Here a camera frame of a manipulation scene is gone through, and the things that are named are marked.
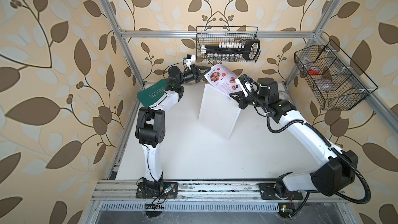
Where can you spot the restaurant menu sheet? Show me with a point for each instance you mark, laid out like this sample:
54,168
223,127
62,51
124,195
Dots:
223,79

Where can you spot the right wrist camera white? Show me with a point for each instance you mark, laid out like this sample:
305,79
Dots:
247,84

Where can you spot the green tool case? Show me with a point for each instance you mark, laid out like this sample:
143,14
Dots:
151,95

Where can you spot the red lidded container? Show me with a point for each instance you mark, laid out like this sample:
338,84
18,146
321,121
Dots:
314,70

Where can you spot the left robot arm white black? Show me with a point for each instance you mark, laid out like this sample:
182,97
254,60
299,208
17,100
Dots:
150,127

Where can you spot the black socket holder set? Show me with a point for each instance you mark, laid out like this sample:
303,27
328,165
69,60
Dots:
247,50

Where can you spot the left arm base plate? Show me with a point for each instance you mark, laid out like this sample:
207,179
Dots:
151,190

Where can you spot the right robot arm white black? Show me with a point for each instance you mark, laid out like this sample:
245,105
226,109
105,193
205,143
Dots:
337,168

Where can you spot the clear plastic container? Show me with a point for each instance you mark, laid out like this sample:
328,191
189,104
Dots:
323,84

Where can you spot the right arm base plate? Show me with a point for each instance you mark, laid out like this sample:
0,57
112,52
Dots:
277,191

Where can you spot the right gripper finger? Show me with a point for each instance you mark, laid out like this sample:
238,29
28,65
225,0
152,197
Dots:
241,85
236,96

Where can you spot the black wire basket right wall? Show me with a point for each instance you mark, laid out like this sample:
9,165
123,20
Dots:
351,83

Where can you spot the black wire basket back wall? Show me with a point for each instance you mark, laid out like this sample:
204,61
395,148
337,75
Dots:
209,35

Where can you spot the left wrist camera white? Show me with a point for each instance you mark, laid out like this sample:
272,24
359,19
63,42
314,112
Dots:
189,61

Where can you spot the black wire basket wall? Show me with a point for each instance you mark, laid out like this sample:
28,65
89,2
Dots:
351,83
209,35

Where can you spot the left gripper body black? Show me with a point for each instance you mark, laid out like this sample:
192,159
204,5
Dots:
195,72

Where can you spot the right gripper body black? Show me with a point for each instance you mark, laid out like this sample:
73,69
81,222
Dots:
253,99

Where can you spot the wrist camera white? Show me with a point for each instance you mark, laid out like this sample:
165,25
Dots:
247,84
189,61

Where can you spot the aluminium mounting rail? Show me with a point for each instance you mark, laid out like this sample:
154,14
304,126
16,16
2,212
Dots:
196,190

